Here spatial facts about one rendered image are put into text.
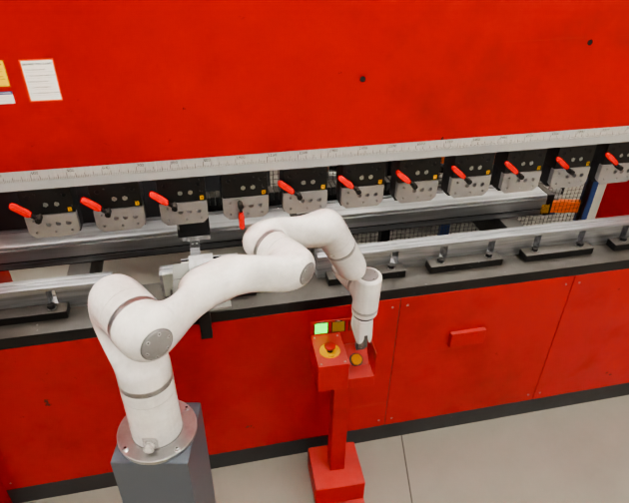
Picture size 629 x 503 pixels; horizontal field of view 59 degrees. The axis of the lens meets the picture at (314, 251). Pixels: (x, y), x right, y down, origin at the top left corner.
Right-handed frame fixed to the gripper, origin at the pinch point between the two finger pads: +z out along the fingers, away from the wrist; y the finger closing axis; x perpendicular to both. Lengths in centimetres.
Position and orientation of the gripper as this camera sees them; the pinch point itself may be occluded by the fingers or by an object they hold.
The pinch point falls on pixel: (360, 343)
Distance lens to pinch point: 191.1
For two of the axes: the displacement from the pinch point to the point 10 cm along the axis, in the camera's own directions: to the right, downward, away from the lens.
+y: 1.7, 6.3, -7.6
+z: -0.3, 7.7, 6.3
